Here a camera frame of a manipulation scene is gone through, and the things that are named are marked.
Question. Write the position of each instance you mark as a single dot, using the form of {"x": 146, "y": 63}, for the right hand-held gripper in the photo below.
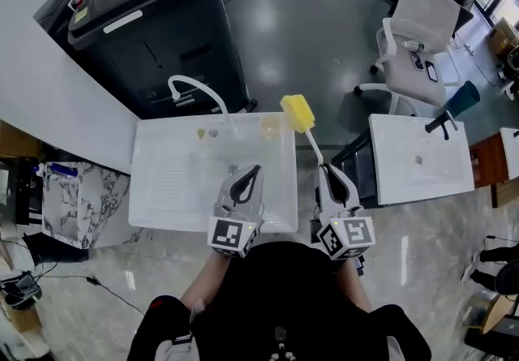
{"x": 353, "y": 233}

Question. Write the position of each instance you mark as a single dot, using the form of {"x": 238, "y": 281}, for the wooden stool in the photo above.
{"x": 500, "y": 315}

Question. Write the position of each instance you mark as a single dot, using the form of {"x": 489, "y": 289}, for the small white basin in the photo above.
{"x": 511, "y": 152}

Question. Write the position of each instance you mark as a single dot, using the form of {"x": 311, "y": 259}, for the white sink basin black faucet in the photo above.
{"x": 405, "y": 173}

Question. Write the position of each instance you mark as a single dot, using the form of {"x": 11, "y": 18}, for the person's right forearm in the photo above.
{"x": 352, "y": 286}

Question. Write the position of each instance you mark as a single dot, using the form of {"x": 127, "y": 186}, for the person's left forearm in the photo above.
{"x": 202, "y": 286}

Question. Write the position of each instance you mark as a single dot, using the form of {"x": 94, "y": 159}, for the black smartphone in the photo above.
{"x": 431, "y": 70}
{"x": 417, "y": 60}

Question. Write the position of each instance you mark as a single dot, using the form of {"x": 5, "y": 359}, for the white curved faucet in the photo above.
{"x": 202, "y": 87}

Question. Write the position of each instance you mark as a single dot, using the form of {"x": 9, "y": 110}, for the dark grey case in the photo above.
{"x": 57, "y": 10}

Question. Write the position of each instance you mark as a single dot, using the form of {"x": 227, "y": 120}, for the yellow sponge brush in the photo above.
{"x": 298, "y": 114}

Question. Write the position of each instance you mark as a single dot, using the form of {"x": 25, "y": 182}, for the brown wooden cabinet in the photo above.
{"x": 486, "y": 164}

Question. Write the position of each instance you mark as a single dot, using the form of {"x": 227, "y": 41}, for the blue bottle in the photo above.
{"x": 65, "y": 168}

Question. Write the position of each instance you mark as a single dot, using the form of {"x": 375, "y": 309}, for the clear water bottle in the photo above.
{"x": 413, "y": 45}

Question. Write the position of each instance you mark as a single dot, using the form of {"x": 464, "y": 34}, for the white mesh office chair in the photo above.
{"x": 421, "y": 18}

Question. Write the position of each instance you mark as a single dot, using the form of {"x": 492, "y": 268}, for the black cabinet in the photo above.
{"x": 20, "y": 193}

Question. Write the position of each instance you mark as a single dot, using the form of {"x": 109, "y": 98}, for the cardboard box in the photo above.
{"x": 504, "y": 37}

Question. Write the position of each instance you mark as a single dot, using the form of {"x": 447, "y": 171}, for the teal tumbler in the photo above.
{"x": 464, "y": 97}

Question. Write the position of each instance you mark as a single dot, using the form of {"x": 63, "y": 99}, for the large black machine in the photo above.
{"x": 162, "y": 27}

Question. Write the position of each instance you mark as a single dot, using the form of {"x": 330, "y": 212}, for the black metal sink stand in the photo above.
{"x": 357, "y": 173}

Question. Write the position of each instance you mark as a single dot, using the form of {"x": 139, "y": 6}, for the person's black shirt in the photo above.
{"x": 284, "y": 298}

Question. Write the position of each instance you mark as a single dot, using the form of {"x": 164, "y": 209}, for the translucent plastic cup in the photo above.
{"x": 270, "y": 126}

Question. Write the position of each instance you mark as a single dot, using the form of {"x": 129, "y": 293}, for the marble pattern cabinet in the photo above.
{"x": 89, "y": 205}

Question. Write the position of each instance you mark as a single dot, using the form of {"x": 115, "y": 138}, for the large white sink basin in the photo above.
{"x": 174, "y": 181}

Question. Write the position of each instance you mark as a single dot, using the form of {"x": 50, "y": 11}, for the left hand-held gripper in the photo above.
{"x": 229, "y": 235}

